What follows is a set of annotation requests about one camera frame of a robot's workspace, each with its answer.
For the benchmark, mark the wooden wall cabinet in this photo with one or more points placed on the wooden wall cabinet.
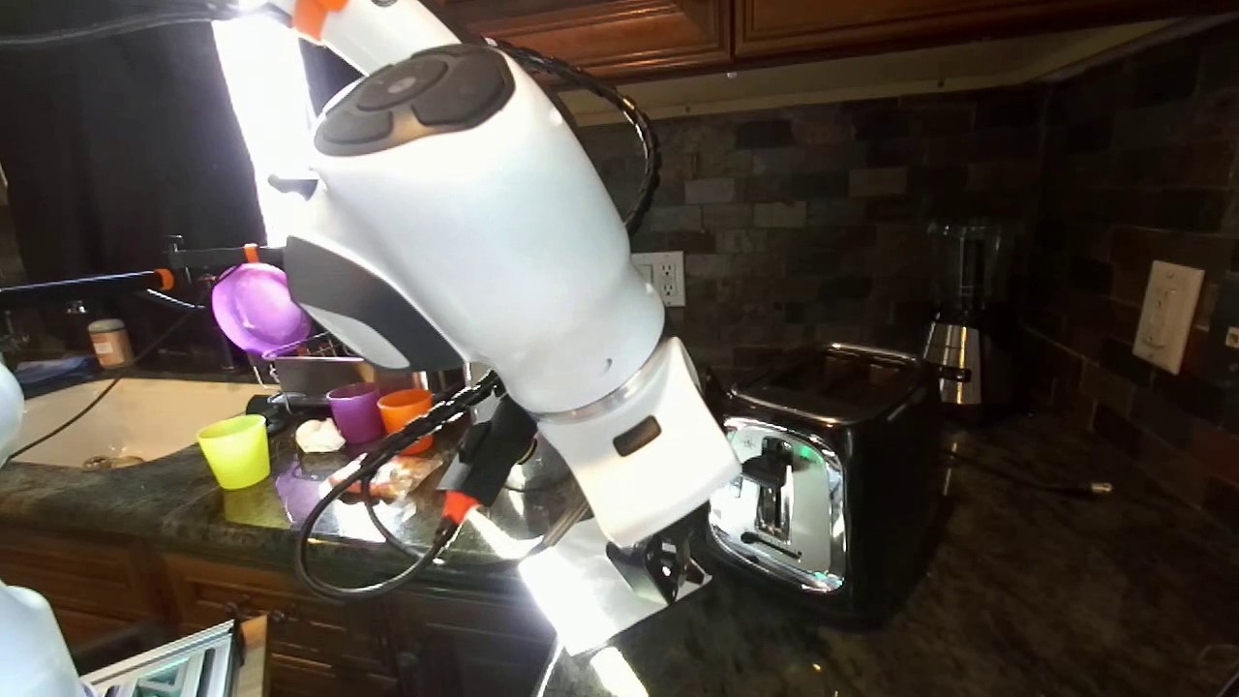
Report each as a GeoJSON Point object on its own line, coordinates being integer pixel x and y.
{"type": "Point", "coordinates": [644, 34]}

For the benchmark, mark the wooden base cabinet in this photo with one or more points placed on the wooden base cabinet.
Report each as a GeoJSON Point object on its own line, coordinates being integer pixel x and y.
{"type": "Point", "coordinates": [255, 595]}

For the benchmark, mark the orange plastic cup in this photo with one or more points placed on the orange plastic cup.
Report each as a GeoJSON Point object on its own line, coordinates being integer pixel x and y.
{"type": "Point", "coordinates": [403, 407]}

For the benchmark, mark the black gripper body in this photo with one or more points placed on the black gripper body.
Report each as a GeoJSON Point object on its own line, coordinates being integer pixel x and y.
{"type": "Point", "coordinates": [674, 568]}

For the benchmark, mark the white paper sheet on wall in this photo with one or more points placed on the white paper sheet on wall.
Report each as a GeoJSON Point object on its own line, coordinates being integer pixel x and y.
{"type": "Point", "coordinates": [1165, 317]}

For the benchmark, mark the black chrome toaster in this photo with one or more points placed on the black chrome toaster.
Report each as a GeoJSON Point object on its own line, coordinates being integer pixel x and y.
{"type": "Point", "coordinates": [890, 488]}

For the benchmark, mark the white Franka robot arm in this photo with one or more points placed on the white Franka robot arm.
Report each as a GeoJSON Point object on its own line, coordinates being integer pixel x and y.
{"type": "Point", "coordinates": [490, 244]}

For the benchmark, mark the black toaster lever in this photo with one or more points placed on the black toaster lever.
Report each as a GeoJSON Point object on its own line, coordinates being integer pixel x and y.
{"type": "Point", "coordinates": [776, 468]}

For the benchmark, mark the black rod with orange clips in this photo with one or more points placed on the black rod with orange clips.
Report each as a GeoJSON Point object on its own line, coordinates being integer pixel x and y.
{"type": "Point", "coordinates": [80, 280]}

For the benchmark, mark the purple plastic cup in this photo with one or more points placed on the purple plastic cup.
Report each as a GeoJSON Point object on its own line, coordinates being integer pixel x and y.
{"type": "Point", "coordinates": [355, 412]}

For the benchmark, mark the small glass jar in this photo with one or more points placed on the small glass jar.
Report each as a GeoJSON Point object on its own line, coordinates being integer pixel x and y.
{"type": "Point", "coordinates": [111, 348]}

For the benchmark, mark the green plastic cup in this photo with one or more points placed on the green plastic cup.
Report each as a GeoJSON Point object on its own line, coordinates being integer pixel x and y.
{"type": "Point", "coordinates": [237, 450]}

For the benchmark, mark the small white bowl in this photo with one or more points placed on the small white bowl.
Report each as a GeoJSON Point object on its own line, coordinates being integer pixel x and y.
{"type": "Point", "coordinates": [319, 437]}

